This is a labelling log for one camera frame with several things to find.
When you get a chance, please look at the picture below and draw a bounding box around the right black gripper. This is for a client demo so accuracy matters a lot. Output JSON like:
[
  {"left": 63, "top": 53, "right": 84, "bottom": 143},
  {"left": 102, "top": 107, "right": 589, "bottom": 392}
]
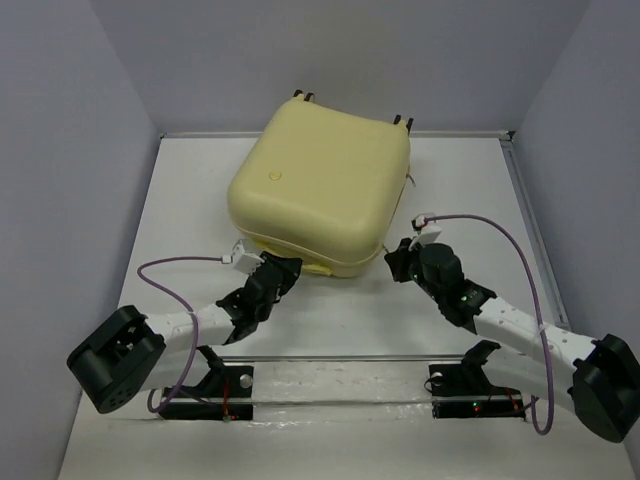
[{"left": 382, "top": 236, "right": 444, "bottom": 303}]

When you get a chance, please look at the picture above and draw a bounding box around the yellow suitcase with black lining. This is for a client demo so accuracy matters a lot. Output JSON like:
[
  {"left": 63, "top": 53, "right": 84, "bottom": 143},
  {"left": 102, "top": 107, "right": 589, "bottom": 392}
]
[{"left": 227, "top": 90, "right": 413, "bottom": 278}]

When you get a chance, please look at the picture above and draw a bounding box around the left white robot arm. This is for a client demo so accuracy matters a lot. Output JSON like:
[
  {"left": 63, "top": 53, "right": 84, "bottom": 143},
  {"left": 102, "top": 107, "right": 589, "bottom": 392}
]
[{"left": 66, "top": 244, "right": 303, "bottom": 414}]

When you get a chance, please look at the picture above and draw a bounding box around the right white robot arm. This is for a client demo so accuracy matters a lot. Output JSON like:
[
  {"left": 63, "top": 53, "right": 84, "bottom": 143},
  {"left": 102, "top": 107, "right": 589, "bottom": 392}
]
[{"left": 384, "top": 238, "right": 639, "bottom": 443}]

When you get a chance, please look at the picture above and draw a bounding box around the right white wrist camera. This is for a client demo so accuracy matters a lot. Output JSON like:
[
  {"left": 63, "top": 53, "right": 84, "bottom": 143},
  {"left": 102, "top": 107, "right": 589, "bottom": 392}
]
[{"left": 409, "top": 213, "right": 442, "bottom": 250}]

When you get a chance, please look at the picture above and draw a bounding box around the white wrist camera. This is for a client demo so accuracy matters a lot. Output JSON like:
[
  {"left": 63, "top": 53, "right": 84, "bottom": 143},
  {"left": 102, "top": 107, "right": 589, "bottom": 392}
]
[
  {"left": 231, "top": 239, "right": 264, "bottom": 275},
  {"left": 409, "top": 213, "right": 442, "bottom": 250}
]

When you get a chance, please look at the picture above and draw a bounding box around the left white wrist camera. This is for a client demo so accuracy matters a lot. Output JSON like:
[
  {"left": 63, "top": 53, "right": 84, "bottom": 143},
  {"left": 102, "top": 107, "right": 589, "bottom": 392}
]
[{"left": 231, "top": 239, "right": 264, "bottom": 275}]

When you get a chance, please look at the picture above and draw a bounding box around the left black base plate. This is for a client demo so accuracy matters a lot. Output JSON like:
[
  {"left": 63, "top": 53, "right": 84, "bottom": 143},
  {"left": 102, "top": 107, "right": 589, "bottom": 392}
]
[{"left": 159, "top": 346, "right": 254, "bottom": 422}]

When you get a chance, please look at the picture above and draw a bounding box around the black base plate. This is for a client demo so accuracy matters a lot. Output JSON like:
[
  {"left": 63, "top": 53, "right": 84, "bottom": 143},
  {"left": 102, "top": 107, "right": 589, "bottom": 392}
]
[
  {"left": 423, "top": 340, "right": 530, "bottom": 420},
  {"left": 159, "top": 346, "right": 254, "bottom": 422}
]

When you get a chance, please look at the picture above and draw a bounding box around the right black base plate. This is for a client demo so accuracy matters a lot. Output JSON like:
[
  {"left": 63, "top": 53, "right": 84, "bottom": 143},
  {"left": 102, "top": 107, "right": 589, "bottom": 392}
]
[{"left": 423, "top": 340, "right": 530, "bottom": 420}]

